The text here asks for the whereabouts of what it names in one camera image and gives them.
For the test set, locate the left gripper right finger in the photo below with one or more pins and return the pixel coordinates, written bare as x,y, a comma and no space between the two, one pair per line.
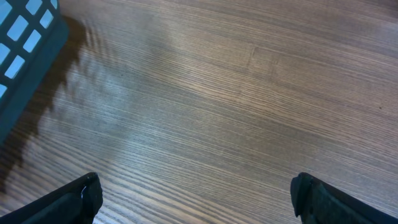
315,201

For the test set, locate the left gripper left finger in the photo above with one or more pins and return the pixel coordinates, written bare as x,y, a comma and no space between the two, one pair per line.
76,202

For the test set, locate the grey plastic mesh basket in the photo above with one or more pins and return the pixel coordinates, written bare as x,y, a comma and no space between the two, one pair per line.
32,34

